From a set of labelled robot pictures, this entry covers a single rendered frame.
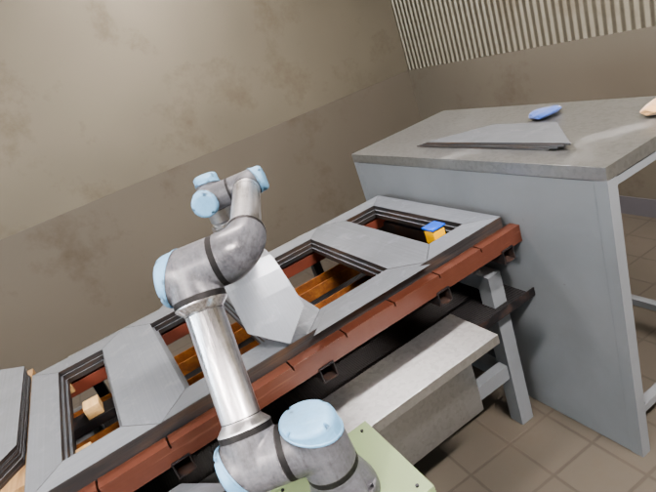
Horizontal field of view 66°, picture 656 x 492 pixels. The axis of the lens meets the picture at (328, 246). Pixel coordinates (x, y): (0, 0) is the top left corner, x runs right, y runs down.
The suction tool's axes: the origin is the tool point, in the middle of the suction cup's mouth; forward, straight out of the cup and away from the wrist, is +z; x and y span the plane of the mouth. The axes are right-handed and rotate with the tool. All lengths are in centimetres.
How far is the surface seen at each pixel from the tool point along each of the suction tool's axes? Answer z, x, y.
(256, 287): 2.8, 14.3, 0.7
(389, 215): 18, -29, -68
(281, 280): 3.7, 16.1, -6.9
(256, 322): 8.6, 23.9, 5.8
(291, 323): 11.5, 28.7, -2.6
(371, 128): 24, -247, -176
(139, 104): -58, -236, -5
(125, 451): 18, 36, 49
